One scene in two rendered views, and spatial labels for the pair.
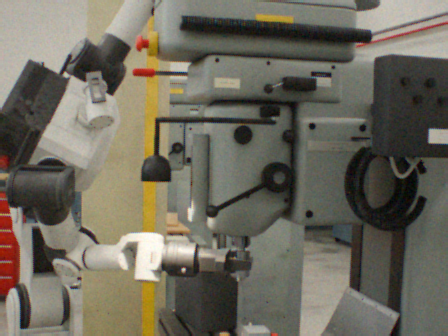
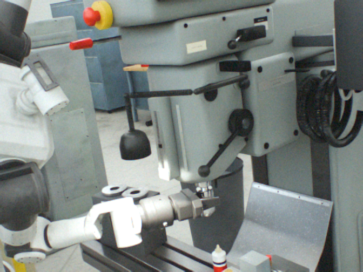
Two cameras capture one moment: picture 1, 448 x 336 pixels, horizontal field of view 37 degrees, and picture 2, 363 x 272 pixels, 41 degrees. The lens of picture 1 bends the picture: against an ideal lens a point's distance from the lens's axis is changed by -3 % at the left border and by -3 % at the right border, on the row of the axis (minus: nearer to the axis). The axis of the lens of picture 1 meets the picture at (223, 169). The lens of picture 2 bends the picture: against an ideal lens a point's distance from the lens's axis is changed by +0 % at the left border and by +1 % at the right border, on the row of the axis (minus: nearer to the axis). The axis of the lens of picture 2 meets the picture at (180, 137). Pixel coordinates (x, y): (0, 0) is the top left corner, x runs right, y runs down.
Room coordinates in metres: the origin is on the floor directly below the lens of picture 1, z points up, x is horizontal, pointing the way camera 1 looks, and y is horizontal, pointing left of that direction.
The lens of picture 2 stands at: (0.57, 0.52, 1.77)
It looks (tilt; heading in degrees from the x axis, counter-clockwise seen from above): 16 degrees down; 335
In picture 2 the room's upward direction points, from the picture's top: 8 degrees counter-clockwise
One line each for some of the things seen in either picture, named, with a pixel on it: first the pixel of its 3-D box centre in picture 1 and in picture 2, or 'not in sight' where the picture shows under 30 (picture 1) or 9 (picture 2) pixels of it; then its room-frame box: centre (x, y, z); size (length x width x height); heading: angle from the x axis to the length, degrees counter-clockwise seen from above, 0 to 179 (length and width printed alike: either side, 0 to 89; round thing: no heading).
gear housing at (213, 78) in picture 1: (262, 82); (197, 34); (1.68, -0.09, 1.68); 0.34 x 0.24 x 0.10; 104
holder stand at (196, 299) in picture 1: (205, 290); (129, 216); (2.08, 0.05, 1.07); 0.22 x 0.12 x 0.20; 25
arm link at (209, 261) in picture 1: (203, 261); (174, 208); (1.68, 0.04, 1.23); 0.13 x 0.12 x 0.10; 172
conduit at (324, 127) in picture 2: (378, 182); (320, 106); (1.54, -0.36, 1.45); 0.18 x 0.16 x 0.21; 104
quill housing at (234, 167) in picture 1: (244, 167); (196, 117); (1.67, -0.05, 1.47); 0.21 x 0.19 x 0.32; 14
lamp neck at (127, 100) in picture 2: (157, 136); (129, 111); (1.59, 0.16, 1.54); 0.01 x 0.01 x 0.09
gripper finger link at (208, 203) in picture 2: (238, 265); (209, 203); (1.64, -0.04, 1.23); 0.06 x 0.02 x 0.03; 82
